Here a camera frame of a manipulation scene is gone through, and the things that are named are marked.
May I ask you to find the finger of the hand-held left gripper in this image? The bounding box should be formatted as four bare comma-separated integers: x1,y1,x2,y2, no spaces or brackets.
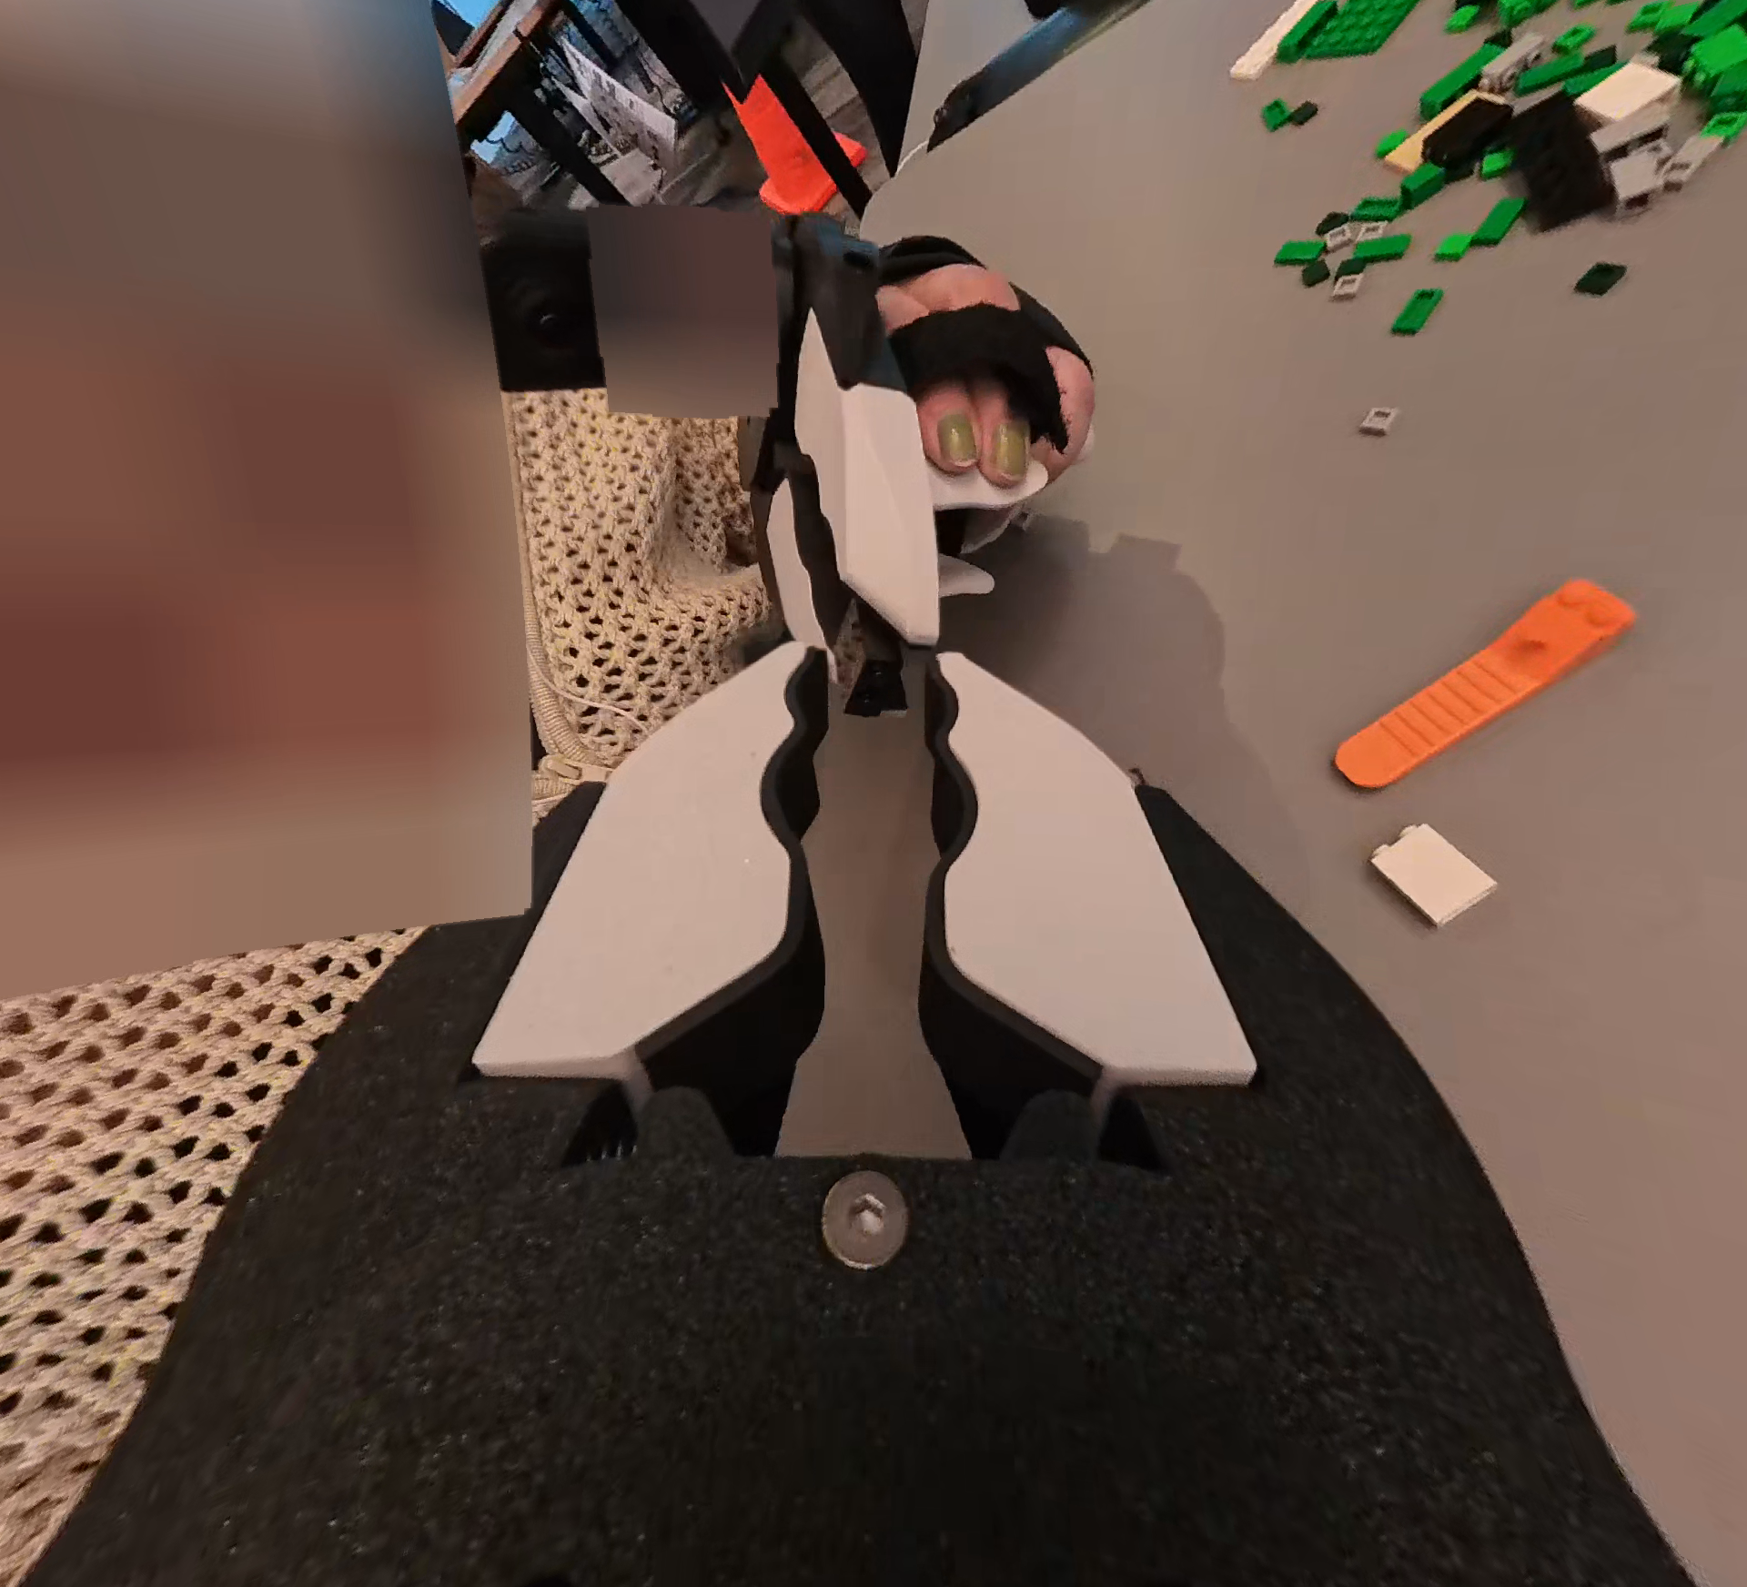
792,307,947,649
754,473,876,668

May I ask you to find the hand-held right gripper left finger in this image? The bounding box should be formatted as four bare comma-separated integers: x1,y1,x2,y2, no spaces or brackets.
470,642,832,1095

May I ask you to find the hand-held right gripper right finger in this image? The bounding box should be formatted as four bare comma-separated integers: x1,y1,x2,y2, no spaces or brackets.
918,651,1262,1090

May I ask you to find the pile of green lego pieces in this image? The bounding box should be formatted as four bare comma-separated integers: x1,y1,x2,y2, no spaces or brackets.
1229,0,1747,340

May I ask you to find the white long lego tile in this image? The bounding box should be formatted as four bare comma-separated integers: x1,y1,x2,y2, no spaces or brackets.
1227,0,1349,85

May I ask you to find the black lego plate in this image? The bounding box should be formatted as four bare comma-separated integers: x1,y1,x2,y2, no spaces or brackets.
1506,89,1622,233

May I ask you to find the white lego brick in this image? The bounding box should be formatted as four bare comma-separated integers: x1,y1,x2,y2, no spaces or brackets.
1569,58,1686,131

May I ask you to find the person's left hand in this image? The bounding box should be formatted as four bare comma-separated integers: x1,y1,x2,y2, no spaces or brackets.
878,262,1103,491

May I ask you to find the orange traffic cone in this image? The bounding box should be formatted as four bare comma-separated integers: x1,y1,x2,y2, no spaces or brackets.
727,74,870,218

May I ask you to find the black metal table leg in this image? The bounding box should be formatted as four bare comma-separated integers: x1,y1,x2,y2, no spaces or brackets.
567,0,920,216

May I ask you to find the white flat tile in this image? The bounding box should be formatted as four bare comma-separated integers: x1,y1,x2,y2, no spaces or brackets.
1371,822,1502,932

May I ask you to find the wooden-top desk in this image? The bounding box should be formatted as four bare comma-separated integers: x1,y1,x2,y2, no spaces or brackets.
450,0,603,134

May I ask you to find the orange brick separator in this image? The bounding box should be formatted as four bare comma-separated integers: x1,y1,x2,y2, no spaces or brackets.
1333,577,1638,791

